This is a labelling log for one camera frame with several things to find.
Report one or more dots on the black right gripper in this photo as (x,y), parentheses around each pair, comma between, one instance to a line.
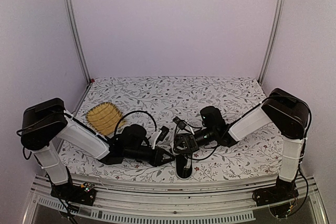
(189,137)

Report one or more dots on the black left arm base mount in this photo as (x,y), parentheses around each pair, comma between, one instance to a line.
(84,194)

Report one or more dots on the black white canvas sneaker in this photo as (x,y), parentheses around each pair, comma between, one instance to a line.
(183,166)

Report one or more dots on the yellow woven bamboo basket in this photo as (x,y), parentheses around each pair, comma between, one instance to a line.
(104,117)

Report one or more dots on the left rear aluminium frame post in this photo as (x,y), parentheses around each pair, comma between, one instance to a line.
(77,41)

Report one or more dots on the aluminium frame post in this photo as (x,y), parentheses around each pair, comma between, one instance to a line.
(271,41)
(77,41)

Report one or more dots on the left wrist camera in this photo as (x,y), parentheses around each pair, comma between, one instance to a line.
(159,135)

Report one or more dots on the right rear aluminium frame post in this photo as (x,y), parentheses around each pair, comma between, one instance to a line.
(271,41)

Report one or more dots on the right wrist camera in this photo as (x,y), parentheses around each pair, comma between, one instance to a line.
(182,125)

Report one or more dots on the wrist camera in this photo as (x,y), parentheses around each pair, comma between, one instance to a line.
(159,135)
(182,125)

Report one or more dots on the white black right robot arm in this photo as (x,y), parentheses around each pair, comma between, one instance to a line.
(290,115)

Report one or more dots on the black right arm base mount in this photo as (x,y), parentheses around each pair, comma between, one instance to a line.
(281,191)

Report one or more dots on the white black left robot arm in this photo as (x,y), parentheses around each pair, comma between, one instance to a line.
(49,120)

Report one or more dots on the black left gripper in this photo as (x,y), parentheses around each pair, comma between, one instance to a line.
(157,159)

